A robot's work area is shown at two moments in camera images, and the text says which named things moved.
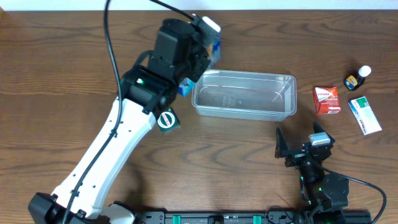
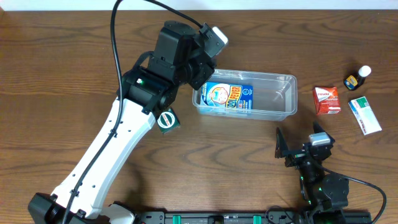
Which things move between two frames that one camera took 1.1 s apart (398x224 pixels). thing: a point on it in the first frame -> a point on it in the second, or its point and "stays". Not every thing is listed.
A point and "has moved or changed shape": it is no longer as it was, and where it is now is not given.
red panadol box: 326,100 stays
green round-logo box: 168,121 stays
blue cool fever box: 188,86 has moved or changed shape
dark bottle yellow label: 352,83 stays
